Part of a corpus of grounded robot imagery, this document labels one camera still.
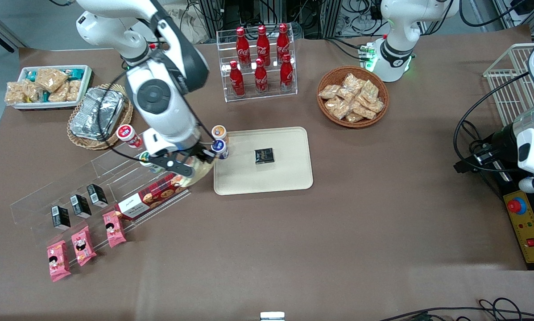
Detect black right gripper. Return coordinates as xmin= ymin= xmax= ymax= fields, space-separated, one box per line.
xmin=149 ymin=149 xmax=215 ymax=177

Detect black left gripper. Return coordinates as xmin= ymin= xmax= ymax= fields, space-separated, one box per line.
xmin=454 ymin=125 xmax=519 ymax=173

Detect plastic-wrapped sandwich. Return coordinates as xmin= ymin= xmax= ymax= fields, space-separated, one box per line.
xmin=176 ymin=157 xmax=217 ymax=188

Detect beige plastic tray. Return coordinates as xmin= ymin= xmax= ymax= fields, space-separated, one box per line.
xmin=213 ymin=127 xmax=314 ymax=196

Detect green-label white-lid bottle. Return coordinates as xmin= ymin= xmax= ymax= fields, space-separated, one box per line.
xmin=139 ymin=151 xmax=165 ymax=173

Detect red plaid cookie box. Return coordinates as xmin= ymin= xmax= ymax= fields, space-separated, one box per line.
xmin=115 ymin=172 xmax=188 ymax=220

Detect blue-label white-lid bottle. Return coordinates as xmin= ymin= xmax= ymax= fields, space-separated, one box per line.
xmin=211 ymin=139 xmax=229 ymax=160

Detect red-label white-lid bottle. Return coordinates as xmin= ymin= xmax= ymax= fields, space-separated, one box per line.
xmin=116 ymin=125 xmax=143 ymax=149

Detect clear acrylic stepped stand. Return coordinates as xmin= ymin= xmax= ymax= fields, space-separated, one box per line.
xmin=9 ymin=128 xmax=191 ymax=268

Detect aluminium foil container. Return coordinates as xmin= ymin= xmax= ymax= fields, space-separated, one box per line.
xmin=70 ymin=87 xmax=126 ymax=141

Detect small black barcode box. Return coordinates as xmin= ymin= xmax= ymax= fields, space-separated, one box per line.
xmin=70 ymin=194 xmax=92 ymax=219
xmin=87 ymin=184 xmax=109 ymax=208
xmin=51 ymin=205 xmax=71 ymax=230

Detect pink snack packet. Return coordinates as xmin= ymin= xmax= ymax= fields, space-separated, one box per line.
xmin=103 ymin=210 xmax=127 ymax=248
xmin=71 ymin=226 xmax=97 ymax=267
xmin=46 ymin=240 xmax=71 ymax=282

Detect yellow emergency stop box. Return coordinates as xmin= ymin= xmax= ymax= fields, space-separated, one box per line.
xmin=502 ymin=189 xmax=534 ymax=264

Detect black chocolate packet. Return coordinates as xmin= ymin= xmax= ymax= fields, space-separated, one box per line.
xmin=254 ymin=148 xmax=275 ymax=165

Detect wicker basket with foil container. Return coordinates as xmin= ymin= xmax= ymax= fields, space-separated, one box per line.
xmin=66 ymin=83 xmax=134 ymax=150

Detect red cola bottle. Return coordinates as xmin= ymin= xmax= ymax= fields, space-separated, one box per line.
xmin=254 ymin=58 xmax=269 ymax=94
xmin=276 ymin=23 xmax=291 ymax=63
xmin=256 ymin=25 xmax=271 ymax=66
xmin=229 ymin=61 xmax=245 ymax=98
xmin=236 ymin=27 xmax=251 ymax=67
xmin=280 ymin=54 xmax=294 ymax=92

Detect round brown wicker basket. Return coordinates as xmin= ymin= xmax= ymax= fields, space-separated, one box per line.
xmin=317 ymin=66 xmax=389 ymax=129

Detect puffed rice snack pack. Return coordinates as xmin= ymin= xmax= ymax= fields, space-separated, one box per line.
xmin=66 ymin=79 xmax=82 ymax=102
xmin=4 ymin=81 xmax=26 ymax=106
xmin=48 ymin=85 xmax=70 ymax=103
xmin=35 ymin=68 xmax=70 ymax=93
xmin=23 ymin=80 xmax=42 ymax=103

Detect clear acrylic bottle rack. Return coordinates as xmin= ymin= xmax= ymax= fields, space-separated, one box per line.
xmin=216 ymin=28 xmax=298 ymax=103

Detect white rectangular plastic bin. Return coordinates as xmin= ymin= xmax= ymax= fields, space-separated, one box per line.
xmin=6 ymin=65 xmax=93 ymax=110

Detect beige crumpled cloth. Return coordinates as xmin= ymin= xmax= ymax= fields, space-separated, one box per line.
xmin=162 ymin=2 xmax=207 ymax=45

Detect white connector box green lights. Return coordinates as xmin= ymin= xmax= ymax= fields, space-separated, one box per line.
xmin=358 ymin=44 xmax=377 ymax=72

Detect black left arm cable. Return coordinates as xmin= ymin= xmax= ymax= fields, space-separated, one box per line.
xmin=453 ymin=71 xmax=530 ymax=174

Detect white wire basket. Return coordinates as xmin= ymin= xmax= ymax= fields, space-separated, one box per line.
xmin=483 ymin=43 xmax=534 ymax=128

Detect black floor cables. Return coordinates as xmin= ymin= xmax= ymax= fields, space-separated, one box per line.
xmin=378 ymin=298 xmax=534 ymax=321

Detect aluminium frame equipment rack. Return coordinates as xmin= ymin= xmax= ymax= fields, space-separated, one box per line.
xmin=198 ymin=0 xmax=383 ymax=38

